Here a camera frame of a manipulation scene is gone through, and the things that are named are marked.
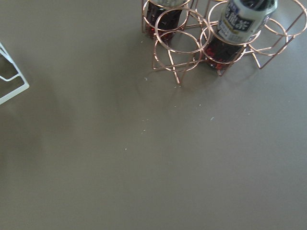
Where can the tea bottle lower outer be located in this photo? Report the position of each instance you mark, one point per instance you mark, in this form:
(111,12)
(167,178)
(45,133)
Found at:
(168,22)

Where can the tea bottle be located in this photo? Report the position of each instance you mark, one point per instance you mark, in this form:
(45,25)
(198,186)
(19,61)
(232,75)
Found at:
(168,22)
(239,21)

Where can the tea bottle upper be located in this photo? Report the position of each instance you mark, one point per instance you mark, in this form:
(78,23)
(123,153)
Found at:
(239,21)

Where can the copper wire bottle rack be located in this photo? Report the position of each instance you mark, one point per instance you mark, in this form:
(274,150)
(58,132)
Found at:
(195,31)

